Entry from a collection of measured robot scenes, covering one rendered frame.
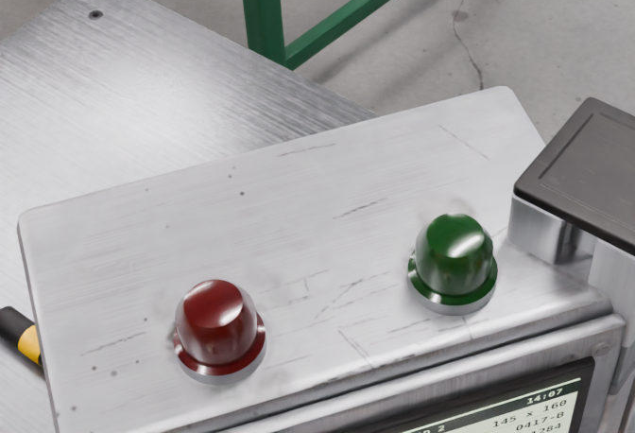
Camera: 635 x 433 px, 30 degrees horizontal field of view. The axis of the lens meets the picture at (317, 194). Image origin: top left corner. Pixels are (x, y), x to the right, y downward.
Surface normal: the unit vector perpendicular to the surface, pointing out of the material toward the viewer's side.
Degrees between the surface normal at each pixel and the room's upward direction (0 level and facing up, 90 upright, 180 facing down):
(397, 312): 0
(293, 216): 0
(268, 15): 90
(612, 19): 0
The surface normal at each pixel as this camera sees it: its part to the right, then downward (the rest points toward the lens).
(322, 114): -0.04, -0.65
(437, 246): -0.25, -0.51
